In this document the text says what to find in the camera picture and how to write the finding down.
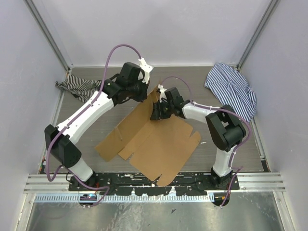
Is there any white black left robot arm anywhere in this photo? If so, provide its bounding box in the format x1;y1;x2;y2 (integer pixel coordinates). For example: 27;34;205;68
44;58;153;191

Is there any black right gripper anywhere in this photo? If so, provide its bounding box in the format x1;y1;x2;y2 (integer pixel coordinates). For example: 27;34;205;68
151;99;175;120

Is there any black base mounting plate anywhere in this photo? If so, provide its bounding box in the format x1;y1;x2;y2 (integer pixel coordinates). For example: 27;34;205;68
68;172;241;196

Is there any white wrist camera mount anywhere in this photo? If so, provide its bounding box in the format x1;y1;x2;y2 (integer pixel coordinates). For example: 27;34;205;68
157;84;167;103
138;58;154;84

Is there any aluminium rail beam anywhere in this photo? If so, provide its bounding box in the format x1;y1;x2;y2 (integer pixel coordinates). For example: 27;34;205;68
24;172;286;193

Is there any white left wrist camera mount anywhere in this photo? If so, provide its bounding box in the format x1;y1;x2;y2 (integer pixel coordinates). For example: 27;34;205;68
138;58;154;84

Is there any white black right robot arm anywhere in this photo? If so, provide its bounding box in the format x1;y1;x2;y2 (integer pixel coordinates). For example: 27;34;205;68
150;85;246;190

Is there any black white striped cloth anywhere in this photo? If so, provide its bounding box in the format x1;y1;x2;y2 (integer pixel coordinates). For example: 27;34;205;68
55;74;102;103

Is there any aluminium corner post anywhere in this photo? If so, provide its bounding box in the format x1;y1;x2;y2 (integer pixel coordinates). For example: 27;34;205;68
236;0;280;71
24;0;72;72

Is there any white slotted cable duct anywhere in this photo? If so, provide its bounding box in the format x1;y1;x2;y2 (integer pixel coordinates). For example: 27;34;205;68
34;193;214;203

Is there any brown cardboard box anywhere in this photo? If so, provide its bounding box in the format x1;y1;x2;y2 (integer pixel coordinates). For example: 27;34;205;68
95;88;201;186

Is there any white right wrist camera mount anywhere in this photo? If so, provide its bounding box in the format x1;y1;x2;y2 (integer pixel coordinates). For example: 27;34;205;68
157;84;167;103

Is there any blue white striped cloth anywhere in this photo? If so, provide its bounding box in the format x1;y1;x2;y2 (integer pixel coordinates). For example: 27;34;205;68
205;63;257;123

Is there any left aluminium corner post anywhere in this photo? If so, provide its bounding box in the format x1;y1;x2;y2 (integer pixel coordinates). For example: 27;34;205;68
24;0;72;72

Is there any right aluminium corner post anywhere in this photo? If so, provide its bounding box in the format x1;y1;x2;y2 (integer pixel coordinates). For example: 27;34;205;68
236;0;280;71

